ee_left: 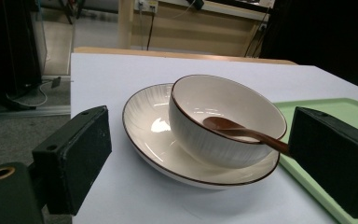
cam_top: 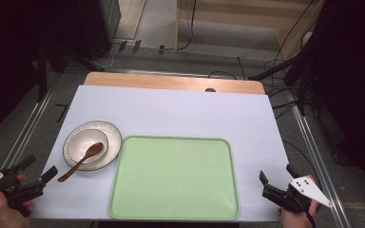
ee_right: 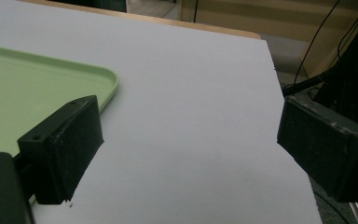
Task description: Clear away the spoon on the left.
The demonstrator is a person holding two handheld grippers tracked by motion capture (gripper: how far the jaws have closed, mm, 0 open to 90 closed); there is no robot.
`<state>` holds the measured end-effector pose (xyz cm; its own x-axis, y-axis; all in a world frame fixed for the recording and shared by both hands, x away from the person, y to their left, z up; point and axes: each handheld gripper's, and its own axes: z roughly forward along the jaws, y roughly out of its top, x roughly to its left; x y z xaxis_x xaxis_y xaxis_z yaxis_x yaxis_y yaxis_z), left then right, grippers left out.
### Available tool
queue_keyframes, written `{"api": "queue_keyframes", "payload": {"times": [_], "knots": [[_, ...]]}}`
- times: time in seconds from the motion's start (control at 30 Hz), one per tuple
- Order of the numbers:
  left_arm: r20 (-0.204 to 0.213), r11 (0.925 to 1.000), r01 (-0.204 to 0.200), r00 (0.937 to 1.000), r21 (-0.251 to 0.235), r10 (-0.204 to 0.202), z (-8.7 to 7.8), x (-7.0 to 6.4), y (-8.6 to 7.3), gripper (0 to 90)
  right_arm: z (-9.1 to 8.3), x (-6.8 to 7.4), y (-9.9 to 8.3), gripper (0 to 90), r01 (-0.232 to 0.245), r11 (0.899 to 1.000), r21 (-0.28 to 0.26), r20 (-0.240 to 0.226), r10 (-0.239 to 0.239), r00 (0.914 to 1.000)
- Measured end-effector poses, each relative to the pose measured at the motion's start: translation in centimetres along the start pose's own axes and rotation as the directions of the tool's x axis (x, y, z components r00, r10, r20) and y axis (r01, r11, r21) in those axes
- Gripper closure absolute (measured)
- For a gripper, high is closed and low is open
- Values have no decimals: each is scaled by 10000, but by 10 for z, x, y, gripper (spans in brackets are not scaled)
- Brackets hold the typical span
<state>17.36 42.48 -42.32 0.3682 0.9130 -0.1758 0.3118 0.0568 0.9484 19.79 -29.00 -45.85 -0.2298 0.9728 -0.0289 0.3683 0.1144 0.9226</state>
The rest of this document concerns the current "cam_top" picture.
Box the brown wooden spoon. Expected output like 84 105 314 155
57 142 105 183

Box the black tripod stand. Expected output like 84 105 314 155
36 39 106 103
247 53 313 117

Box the person's left hand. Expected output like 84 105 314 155
0 174 36 228

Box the black hanging cable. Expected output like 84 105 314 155
174 0 198 52

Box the dark curtain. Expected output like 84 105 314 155
300 0 365 203
0 0 84 146

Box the black cabinet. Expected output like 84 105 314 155
77 0 123 61

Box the white bowl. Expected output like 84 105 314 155
67 128 109 165

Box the white cable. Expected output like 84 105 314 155
100 43 122 69

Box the light green tray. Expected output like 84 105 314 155
107 135 240 222

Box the black looped cable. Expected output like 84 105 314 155
207 70 239 81

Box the metal floor rail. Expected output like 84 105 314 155
288 103 352 228
0 86 55 169

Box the white table mat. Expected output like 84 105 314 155
29 84 292 223

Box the white plate with dark rim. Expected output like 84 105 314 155
62 120 124 172

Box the wooden table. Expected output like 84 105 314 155
83 71 266 96

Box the person's right hand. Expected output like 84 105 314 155
277 175 319 228

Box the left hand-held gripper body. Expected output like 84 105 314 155
0 162 46 219

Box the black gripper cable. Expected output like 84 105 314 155
293 189 317 228

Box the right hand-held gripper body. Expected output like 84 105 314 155
261 175 334 215

